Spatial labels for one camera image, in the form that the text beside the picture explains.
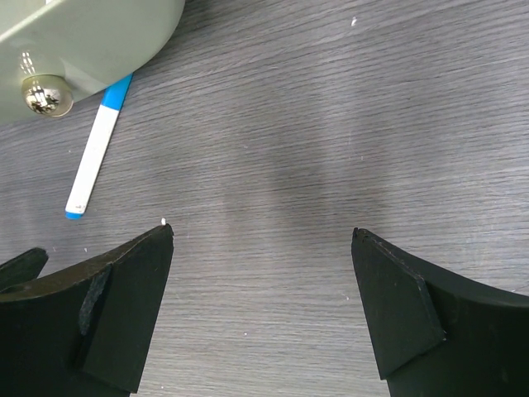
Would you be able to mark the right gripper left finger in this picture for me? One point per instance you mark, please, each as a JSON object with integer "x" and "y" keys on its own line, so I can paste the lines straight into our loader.
{"x": 86, "y": 330}

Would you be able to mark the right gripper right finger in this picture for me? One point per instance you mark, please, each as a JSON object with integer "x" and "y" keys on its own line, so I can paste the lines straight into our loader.
{"x": 437, "y": 333}

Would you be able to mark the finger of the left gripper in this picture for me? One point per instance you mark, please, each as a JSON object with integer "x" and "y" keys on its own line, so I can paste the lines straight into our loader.
{"x": 23, "y": 268}

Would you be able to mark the cream round drawer cabinet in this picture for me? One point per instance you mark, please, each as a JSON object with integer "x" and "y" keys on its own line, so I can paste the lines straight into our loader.
{"x": 88, "y": 44}

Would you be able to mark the white marker blue cap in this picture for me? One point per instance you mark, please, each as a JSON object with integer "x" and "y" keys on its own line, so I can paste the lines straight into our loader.
{"x": 96, "y": 147}

